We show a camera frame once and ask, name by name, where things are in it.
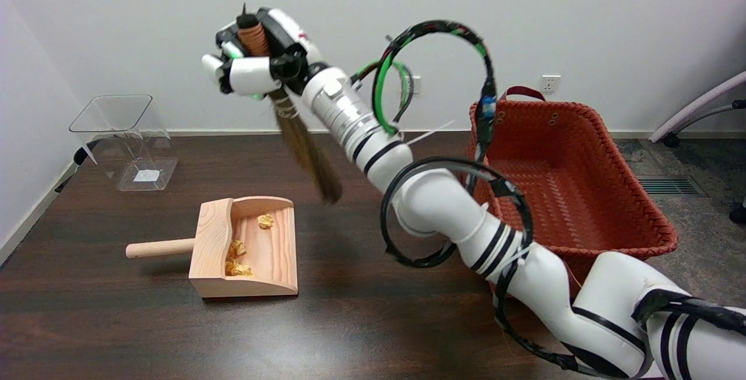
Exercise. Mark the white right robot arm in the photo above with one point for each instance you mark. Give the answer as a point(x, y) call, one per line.
point(443, 199)

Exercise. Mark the black bracket beside table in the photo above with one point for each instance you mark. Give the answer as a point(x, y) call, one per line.
point(81, 155)

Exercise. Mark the brown hand broom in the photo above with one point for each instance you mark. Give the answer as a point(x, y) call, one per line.
point(309, 158)

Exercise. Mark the white wall socket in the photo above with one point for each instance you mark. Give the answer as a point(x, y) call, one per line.
point(417, 85)
point(550, 83)

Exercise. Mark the grey office chair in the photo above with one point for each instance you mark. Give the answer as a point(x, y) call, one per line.
point(693, 106)

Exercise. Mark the red woven basket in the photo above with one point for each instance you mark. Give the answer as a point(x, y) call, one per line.
point(577, 182)

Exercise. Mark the wooden dustpan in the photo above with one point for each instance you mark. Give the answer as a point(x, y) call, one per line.
point(274, 252)

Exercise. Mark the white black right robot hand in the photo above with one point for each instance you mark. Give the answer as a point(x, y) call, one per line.
point(253, 77)

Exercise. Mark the clear plastic container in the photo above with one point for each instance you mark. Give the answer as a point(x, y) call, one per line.
point(131, 135)

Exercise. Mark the yellow paper ball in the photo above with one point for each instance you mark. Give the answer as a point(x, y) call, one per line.
point(245, 270)
point(265, 220)
point(236, 248)
point(231, 264)

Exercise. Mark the floor vent grille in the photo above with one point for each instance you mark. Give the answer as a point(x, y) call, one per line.
point(667, 185)

